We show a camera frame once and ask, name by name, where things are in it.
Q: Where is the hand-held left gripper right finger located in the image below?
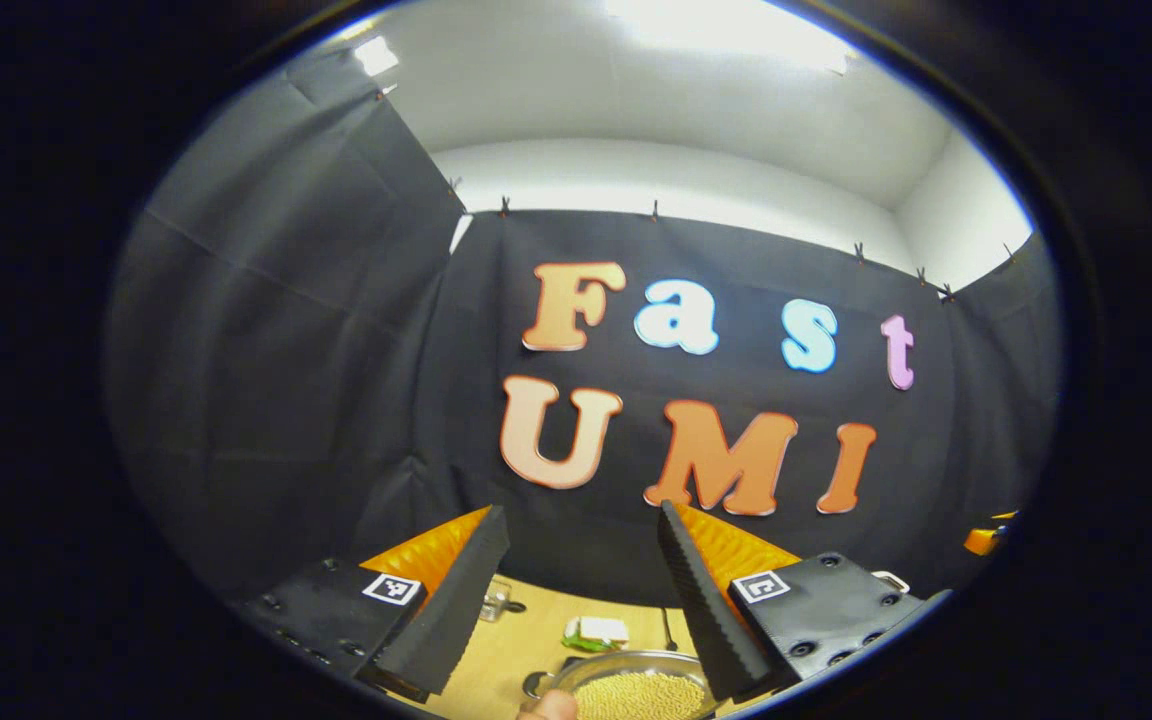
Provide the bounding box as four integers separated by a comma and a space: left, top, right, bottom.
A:
658, 500, 952, 701

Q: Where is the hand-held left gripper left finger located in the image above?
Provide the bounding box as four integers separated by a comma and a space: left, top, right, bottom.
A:
236, 504, 512, 704

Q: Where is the pile of yellow soybeans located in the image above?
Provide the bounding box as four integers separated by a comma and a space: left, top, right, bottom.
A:
574, 672, 707, 720

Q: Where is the steel pot with black handle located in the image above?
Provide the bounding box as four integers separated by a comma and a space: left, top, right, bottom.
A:
521, 650, 722, 720

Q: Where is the clear glass cup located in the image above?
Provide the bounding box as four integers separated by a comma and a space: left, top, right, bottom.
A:
481, 578, 527, 623

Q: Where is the sandwich on white plate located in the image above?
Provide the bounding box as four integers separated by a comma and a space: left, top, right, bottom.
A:
563, 616, 630, 653

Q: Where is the black backdrop cloth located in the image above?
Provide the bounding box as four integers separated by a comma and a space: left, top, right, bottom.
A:
106, 45, 1062, 611

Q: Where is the row of small black clips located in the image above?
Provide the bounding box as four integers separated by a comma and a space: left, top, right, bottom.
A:
446, 175, 1017, 301

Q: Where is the ceiling light panel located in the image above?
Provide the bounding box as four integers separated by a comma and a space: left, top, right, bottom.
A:
604, 0, 857, 76

